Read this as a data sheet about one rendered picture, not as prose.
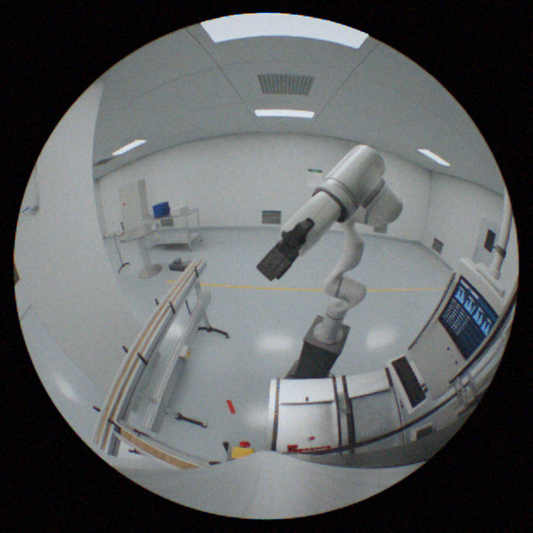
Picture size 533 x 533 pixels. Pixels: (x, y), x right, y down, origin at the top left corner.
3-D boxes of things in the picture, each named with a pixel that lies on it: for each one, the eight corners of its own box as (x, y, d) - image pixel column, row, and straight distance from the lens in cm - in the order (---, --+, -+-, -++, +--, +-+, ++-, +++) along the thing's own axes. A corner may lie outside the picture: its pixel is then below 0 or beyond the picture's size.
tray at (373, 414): (398, 439, 108) (402, 437, 106) (353, 456, 95) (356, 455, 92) (389, 388, 111) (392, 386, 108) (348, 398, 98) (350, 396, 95)
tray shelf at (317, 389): (403, 436, 113) (405, 435, 112) (262, 464, 89) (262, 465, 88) (388, 369, 119) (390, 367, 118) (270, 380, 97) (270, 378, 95)
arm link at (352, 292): (329, 303, 111) (337, 269, 98) (356, 312, 111) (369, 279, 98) (323, 316, 102) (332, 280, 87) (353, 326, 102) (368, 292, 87)
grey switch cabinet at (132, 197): (145, 236, 687) (137, 181, 665) (125, 238, 774) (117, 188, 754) (152, 232, 717) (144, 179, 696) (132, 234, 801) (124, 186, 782)
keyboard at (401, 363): (425, 398, 136) (427, 396, 134) (412, 408, 126) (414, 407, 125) (403, 356, 139) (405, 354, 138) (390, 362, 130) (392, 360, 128)
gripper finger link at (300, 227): (310, 221, 31) (288, 246, 30) (311, 207, 24) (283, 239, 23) (315, 226, 31) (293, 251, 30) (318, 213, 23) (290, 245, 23)
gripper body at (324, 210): (314, 201, 39) (279, 240, 37) (318, 176, 30) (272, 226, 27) (342, 224, 38) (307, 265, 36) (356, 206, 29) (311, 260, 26)
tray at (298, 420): (336, 459, 93) (338, 459, 89) (274, 465, 88) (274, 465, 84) (333, 401, 95) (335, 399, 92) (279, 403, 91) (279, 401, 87)
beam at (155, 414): (158, 433, 152) (150, 430, 142) (150, 429, 156) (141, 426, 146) (211, 298, 212) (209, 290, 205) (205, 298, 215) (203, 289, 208)
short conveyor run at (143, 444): (259, 465, 92) (257, 469, 76) (255, 490, 95) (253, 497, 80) (129, 421, 116) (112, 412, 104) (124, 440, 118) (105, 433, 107)
